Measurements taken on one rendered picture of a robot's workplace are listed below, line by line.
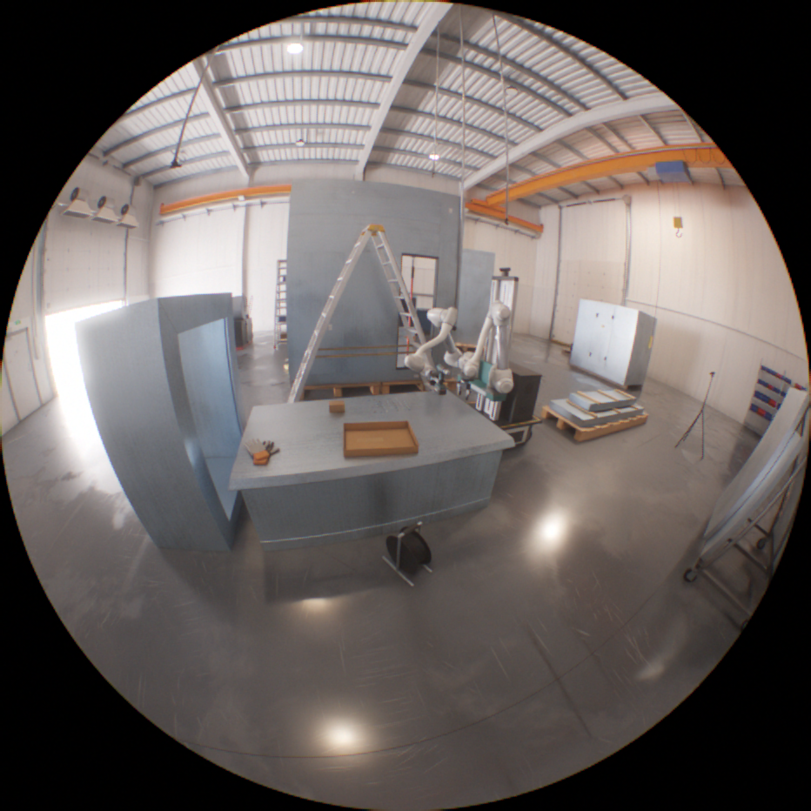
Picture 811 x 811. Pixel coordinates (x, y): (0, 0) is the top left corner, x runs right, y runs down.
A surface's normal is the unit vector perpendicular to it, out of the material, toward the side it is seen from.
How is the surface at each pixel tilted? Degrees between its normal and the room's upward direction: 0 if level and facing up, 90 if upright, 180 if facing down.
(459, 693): 0
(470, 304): 90
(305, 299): 90
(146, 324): 90
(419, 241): 90
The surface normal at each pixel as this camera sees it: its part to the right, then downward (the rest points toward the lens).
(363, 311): 0.29, 0.39
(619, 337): -0.96, 0.07
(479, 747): 0.05, -0.92
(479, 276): -0.05, 0.39
